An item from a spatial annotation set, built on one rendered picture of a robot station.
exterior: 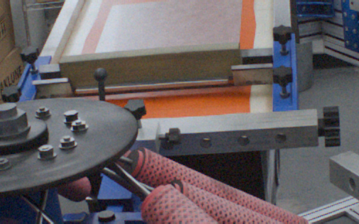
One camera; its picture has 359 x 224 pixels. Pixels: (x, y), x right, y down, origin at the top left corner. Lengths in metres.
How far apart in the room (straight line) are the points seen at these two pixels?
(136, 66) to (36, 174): 0.93
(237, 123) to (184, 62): 0.26
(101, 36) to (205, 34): 0.26
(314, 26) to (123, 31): 0.77
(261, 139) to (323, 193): 2.28
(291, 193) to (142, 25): 1.90
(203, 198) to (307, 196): 2.81
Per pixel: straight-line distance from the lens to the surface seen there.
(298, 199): 3.75
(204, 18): 2.06
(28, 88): 1.84
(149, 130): 1.48
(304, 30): 2.61
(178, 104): 1.75
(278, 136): 1.54
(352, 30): 2.47
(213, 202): 0.98
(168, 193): 0.90
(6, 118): 0.94
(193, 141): 1.53
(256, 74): 1.72
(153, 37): 2.01
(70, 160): 0.87
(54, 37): 2.04
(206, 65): 1.73
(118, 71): 1.77
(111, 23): 2.11
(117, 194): 1.42
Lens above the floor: 1.62
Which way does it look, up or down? 19 degrees down
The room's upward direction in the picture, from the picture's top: 7 degrees counter-clockwise
